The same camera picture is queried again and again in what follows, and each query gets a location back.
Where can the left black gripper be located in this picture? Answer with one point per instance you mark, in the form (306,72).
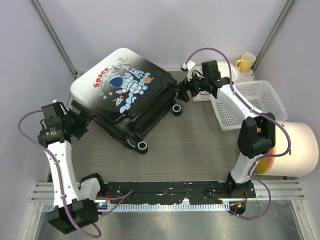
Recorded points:
(83,122)

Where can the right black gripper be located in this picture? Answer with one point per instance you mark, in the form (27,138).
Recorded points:
(182,94)

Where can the black white space suitcase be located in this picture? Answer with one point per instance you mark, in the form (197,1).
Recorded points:
(128,95)

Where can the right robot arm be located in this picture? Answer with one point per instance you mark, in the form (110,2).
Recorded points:
(257,133)

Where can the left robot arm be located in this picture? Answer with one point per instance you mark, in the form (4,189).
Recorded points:
(74,202)

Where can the patterned cloth napkin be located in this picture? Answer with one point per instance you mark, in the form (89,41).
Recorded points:
(202,96)

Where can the white round plate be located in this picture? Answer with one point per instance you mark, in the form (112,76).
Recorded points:
(223,68)

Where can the yellow mug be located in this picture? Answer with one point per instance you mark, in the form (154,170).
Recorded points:
(246,61)

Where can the white plastic mesh basket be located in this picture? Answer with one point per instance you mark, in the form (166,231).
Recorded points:
(260,94)

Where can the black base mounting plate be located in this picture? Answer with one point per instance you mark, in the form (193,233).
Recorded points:
(174,192)

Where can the white cylindrical bin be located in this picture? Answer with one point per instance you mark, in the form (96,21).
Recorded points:
(301,159)

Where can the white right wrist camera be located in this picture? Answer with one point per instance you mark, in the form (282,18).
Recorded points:
(188,67)

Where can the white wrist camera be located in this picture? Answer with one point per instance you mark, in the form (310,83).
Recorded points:
(188,67)
(62,106)

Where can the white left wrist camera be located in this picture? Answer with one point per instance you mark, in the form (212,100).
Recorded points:
(62,106)

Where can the white slotted cable duct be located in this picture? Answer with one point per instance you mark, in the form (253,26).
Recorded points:
(185,206)

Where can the aluminium rail frame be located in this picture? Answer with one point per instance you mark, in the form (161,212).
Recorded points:
(274,189)

